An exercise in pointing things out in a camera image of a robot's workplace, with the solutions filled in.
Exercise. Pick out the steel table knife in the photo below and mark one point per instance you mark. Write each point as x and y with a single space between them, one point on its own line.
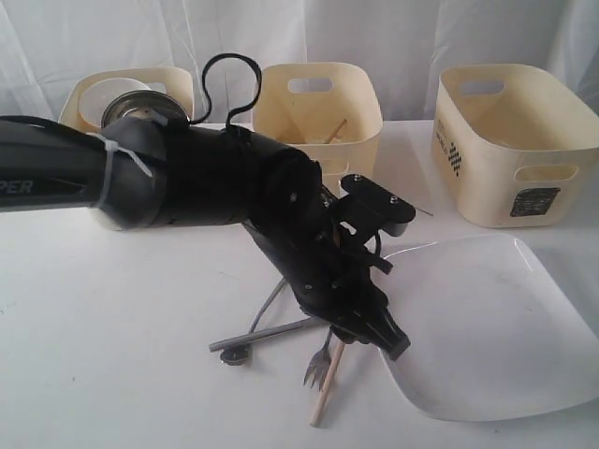
265 334

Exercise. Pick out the steel spoon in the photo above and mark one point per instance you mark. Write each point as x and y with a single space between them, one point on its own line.
240 354

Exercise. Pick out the white square plate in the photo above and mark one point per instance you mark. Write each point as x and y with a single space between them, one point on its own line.
493 336

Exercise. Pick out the small thin needle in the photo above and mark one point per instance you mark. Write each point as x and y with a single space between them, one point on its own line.
424 212

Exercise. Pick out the steel fork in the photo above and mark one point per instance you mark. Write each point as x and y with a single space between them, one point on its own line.
319 364

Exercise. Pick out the wooden chopstick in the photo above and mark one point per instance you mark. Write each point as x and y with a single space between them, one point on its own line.
336 133
324 393

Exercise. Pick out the small white bowl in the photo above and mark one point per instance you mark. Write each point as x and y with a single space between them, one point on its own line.
95 99

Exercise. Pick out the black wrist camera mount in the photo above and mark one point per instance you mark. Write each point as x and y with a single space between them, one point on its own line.
369 209

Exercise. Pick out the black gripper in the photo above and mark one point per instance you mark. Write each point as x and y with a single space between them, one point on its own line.
331 280

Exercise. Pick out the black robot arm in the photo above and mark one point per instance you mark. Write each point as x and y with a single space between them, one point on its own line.
147 173

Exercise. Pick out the stainless steel bowl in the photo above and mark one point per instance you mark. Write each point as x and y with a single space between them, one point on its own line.
142 104

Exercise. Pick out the cream bin with triangle mark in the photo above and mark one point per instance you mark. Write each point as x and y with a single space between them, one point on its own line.
301 104

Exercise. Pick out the cream bin with square mark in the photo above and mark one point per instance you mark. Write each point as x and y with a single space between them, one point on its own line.
513 145

